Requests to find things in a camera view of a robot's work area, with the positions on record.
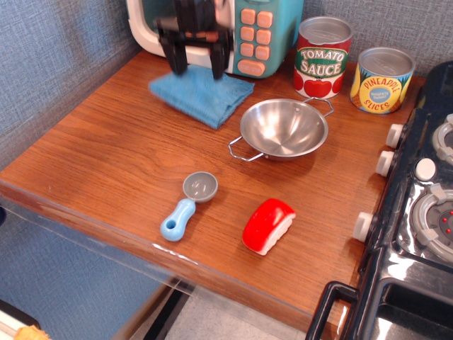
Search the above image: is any white stove knob middle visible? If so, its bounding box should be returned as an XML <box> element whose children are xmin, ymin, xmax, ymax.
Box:
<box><xmin>375</xmin><ymin>151</ymin><xmax>394</xmax><ymax>177</ymax></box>

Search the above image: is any stainless steel bowl with handles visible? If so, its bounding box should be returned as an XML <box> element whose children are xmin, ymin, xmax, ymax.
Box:
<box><xmin>228</xmin><ymin>97</ymin><xmax>335</xmax><ymax>162</ymax></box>

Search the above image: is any white round stove button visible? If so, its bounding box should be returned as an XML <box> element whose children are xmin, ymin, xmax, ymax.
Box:
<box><xmin>415</xmin><ymin>158</ymin><xmax>436</xmax><ymax>181</ymax></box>

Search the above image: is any teal toy microwave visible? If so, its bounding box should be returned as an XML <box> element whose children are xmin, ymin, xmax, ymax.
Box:
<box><xmin>127</xmin><ymin>1</ymin><xmax>304</xmax><ymax>79</ymax></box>

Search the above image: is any blue cloth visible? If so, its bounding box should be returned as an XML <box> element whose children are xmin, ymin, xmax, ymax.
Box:
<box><xmin>149</xmin><ymin>65</ymin><xmax>254</xmax><ymax>130</ymax></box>

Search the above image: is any black toy stove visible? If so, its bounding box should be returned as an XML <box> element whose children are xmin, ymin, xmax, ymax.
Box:
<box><xmin>339</xmin><ymin>62</ymin><xmax>452</xmax><ymax>339</ymax></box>

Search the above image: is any pineapple slices can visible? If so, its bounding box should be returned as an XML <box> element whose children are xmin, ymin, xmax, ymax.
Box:
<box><xmin>350</xmin><ymin>47</ymin><xmax>415</xmax><ymax>115</ymax></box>

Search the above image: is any white stove knob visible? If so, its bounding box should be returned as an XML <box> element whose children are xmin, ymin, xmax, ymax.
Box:
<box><xmin>386</xmin><ymin>124</ymin><xmax>404</xmax><ymax>149</ymax></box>
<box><xmin>375</xmin><ymin>151</ymin><xmax>394</xmax><ymax>177</ymax></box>
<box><xmin>352</xmin><ymin>212</ymin><xmax>374</xmax><ymax>243</ymax></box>

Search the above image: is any blue grey toy scoop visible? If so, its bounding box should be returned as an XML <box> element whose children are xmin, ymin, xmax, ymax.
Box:
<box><xmin>160</xmin><ymin>171</ymin><xmax>219</xmax><ymax>242</ymax></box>

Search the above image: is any grey stove burner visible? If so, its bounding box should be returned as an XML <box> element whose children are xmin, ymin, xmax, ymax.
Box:
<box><xmin>432</xmin><ymin>113</ymin><xmax>453</xmax><ymax>165</ymax></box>
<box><xmin>411</xmin><ymin>183</ymin><xmax>452</xmax><ymax>263</ymax></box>

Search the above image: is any white stove knob lower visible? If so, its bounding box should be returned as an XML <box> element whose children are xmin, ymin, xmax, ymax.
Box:
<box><xmin>352</xmin><ymin>212</ymin><xmax>374</xmax><ymax>243</ymax></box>

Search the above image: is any tomato sauce can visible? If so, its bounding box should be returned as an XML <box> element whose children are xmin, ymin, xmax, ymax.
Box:
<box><xmin>293</xmin><ymin>16</ymin><xmax>353</xmax><ymax>99</ymax></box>

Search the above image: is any black oven door handle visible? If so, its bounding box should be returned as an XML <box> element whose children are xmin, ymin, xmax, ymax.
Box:
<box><xmin>306</xmin><ymin>281</ymin><xmax>359</xmax><ymax>339</ymax></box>

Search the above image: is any grey stove burner back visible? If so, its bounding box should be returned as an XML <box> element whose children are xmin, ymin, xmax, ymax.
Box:
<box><xmin>432</xmin><ymin>113</ymin><xmax>453</xmax><ymax>165</ymax></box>

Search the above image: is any grey stove burner front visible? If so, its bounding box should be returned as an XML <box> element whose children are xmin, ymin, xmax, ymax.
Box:
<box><xmin>411</xmin><ymin>183</ymin><xmax>452</xmax><ymax>263</ymax></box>

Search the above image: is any red white toy sushi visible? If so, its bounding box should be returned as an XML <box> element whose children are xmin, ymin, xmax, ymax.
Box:
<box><xmin>242</xmin><ymin>198</ymin><xmax>296</xmax><ymax>256</ymax></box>

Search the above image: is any white stove knob upper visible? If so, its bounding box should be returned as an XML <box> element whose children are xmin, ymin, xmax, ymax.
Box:
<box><xmin>386</xmin><ymin>124</ymin><xmax>404</xmax><ymax>149</ymax></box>

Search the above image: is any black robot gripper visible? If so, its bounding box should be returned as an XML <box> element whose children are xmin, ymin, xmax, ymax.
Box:
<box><xmin>154</xmin><ymin>1</ymin><xmax>234</xmax><ymax>80</ymax></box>

